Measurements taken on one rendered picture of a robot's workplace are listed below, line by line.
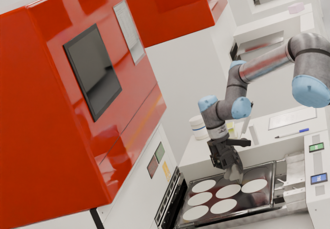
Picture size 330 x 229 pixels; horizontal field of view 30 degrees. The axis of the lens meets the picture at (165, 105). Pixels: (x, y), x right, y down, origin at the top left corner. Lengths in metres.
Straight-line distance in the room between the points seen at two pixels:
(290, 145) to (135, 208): 0.74
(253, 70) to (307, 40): 0.28
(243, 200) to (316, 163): 0.29
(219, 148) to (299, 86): 0.53
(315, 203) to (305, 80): 0.39
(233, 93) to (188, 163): 0.49
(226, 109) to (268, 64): 0.23
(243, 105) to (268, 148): 0.38
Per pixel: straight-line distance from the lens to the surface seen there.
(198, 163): 2.55
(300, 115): 2.68
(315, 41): 1.93
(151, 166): 2.27
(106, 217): 1.83
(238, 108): 2.16
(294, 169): 2.41
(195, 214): 2.28
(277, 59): 2.07
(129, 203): 2.01
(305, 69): 1.89
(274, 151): 2.50
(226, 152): 2.30
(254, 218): 2.25
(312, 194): 2.01
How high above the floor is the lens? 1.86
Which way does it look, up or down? 15 degrees down
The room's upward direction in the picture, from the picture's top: 21 degrees counter-clockwise
